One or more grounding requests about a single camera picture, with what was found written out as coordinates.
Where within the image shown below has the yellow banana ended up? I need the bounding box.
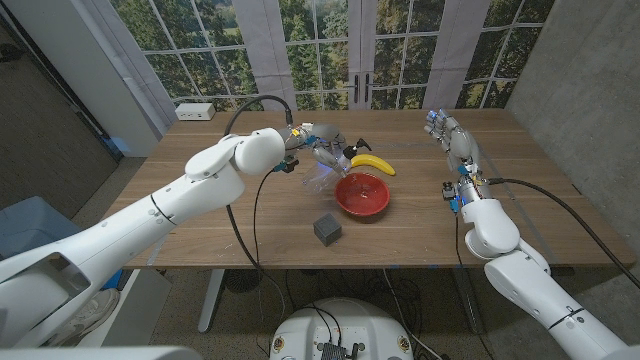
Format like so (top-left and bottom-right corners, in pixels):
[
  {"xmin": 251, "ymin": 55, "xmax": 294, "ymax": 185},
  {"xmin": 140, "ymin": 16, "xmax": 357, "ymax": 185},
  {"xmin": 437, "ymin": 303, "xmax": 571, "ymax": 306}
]
[{"xmin": 349, "ymin": 153, "xmax": 397, "ymax": 177}]

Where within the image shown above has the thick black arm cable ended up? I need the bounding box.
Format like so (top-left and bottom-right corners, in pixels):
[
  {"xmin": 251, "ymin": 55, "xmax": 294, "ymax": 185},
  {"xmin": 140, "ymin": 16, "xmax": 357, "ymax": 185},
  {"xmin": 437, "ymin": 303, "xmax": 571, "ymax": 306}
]
[
  {"xmin": 223, "ymin": 94, "xmax": 296, "ymax": 326},
  {"xmin": 487, "ymin": 177, "xmax": 640, "ymax": 291}
]

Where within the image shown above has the red bowl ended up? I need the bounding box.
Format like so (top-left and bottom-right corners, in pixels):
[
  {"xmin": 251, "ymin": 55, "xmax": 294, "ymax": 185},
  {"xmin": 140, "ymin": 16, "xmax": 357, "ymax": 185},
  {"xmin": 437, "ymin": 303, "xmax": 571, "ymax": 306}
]
[{"xmin": 333, "ymin": 172, "xmax": 392, "ymax": 218}]

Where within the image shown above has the printed window backdrop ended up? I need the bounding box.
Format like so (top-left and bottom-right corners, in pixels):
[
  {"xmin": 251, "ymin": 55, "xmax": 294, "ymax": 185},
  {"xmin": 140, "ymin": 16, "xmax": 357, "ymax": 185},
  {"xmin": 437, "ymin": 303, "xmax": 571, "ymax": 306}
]
[{"xmin": 108, "ymin": 0, "xmax": 557, "ymax": 112}]

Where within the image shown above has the blue-grey storage bin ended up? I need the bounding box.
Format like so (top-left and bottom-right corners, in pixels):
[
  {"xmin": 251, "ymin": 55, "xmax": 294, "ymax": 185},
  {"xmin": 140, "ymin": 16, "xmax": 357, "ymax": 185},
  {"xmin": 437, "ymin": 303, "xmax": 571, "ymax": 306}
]
[{"xmin": 0, "ymin": 195, "xmax": 89, "ymax": 261}]

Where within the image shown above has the white table leg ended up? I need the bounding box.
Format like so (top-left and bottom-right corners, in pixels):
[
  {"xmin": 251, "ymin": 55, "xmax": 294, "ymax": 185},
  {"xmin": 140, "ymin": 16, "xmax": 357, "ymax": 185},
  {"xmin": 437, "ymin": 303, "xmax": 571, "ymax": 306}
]
[{"xmin": 197, "ymin": 268, "xmax": 226, "ymax": 335}]

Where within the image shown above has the white power strip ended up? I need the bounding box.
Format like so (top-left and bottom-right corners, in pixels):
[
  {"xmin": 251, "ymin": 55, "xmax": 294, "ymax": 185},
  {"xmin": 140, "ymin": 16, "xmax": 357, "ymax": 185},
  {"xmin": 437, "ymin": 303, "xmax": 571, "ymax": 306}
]
[{"xmin": 174, "ymin": 102, "xmax": 217, "ymax": 122}]

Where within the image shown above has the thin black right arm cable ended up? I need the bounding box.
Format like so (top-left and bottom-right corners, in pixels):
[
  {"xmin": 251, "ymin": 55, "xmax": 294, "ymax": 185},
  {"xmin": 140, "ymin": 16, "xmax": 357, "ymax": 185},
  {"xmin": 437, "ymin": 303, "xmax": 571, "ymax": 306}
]
[{"xmin": 452, "ymin": 213, "xmax": 461, "ymax": 269}]

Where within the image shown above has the grey white sneaker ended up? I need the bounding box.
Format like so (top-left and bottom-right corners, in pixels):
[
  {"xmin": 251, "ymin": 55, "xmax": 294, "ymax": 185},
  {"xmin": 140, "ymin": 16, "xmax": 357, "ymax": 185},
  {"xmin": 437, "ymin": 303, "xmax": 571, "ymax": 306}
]
[{"xmin": 47, "ymin": 288, "xmax": 122, "ymax": 348}]

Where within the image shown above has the dark grey block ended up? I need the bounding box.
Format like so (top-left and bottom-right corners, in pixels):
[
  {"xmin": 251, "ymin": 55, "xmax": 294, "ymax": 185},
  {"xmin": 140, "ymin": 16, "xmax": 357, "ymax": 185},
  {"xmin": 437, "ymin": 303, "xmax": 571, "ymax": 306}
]
[{"xmin": 313, "ymin": 212, "xmax": 344, "ymax": 248}]

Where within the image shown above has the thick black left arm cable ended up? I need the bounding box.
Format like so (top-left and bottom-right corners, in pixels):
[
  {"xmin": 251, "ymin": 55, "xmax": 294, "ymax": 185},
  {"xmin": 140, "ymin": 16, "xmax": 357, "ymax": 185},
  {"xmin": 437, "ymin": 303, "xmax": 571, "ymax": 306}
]
[{"xmin": 223, "ymin": 94, "xmax": 296, "ymax": 326}]

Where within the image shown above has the clear dispenser bottle black pump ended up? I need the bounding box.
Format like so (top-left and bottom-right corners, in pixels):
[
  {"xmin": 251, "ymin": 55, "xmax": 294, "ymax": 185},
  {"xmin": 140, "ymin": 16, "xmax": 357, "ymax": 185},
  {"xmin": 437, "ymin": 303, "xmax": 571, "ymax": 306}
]
[{"xmin": 301, "ymin": 138, "xmax": 373, "ymax": 195}]

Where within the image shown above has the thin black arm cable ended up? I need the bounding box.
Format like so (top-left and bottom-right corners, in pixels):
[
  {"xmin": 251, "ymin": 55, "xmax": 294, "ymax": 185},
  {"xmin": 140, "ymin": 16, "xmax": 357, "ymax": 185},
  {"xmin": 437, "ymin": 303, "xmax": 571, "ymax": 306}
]
[
  {"xmin": 452, "ymin": 213, "xmax": 461, "ymax": 269},
  {"xmin": 251, "ymin": 170, "xmax": 276, "ymax": 274}
]

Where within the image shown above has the black round floor fan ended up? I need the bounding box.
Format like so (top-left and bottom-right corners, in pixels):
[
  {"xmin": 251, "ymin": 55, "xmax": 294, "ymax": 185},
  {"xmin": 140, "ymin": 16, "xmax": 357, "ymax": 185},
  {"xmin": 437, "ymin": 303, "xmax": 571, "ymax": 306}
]
[{"xmin": 223, "ymin": 268, "xmax": 265, "ymax": 294}]

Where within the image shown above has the grey tape outline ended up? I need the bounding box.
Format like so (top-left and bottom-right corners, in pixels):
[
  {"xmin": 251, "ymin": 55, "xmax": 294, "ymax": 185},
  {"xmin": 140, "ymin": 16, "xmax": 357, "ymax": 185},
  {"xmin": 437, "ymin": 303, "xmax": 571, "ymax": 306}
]
[{"xmin": 147, "ymin": 142, "xmax": 561, "ymax": 266}]

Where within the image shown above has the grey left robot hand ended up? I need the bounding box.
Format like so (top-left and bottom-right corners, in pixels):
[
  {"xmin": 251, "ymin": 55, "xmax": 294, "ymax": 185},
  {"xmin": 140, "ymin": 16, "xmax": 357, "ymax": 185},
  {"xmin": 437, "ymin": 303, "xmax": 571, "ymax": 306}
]
[{"xmin": 273, "ymin": 122, "xmax": 354, "ymax": 178}]

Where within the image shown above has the white robot torso base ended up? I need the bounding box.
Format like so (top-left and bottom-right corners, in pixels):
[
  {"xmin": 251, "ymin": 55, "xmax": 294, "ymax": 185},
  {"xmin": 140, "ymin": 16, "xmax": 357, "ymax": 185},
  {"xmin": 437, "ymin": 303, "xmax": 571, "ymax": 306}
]
[{"xmin": 268, "ymin": 297, "xmax": 414, "ymax": 360}]

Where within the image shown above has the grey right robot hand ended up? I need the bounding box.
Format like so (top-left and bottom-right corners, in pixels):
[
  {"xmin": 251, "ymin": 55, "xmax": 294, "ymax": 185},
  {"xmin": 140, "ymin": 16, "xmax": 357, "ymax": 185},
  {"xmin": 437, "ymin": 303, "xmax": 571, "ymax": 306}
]
[{"xmin": 423, "ymin": 108, "xmax": 494, "ymax": 204}]

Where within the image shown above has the grey table leg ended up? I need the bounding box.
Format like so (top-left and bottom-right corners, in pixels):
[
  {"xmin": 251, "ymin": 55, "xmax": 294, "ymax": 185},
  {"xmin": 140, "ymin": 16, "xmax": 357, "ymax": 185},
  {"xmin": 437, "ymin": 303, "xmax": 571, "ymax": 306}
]
[{"xmin": 452, "ymin": 268, "xmax": 486, "ymax": 335}]

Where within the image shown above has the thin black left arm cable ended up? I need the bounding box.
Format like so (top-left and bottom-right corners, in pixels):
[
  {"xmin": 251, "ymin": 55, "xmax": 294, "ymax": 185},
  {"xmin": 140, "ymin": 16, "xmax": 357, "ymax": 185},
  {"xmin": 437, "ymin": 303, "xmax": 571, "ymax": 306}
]
[{"xmin": 251, "ymin": 170, "xmax": 276, "ymax": 274}]

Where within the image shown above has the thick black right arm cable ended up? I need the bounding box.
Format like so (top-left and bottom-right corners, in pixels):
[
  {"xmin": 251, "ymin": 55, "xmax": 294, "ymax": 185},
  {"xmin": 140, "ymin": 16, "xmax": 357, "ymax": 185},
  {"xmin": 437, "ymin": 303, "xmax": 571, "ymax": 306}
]
[{"xmin": 487, "ymin": 177, "xmax": 640, "ymax": 291}]

